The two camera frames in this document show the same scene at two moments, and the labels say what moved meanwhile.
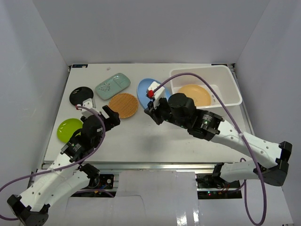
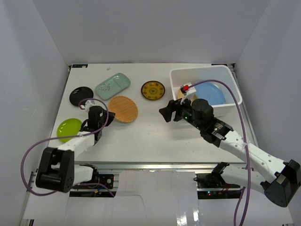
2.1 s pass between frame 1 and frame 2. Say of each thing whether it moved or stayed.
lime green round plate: stayed
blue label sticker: stayed
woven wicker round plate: moved
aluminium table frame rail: stayed
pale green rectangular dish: stayed
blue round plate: moved
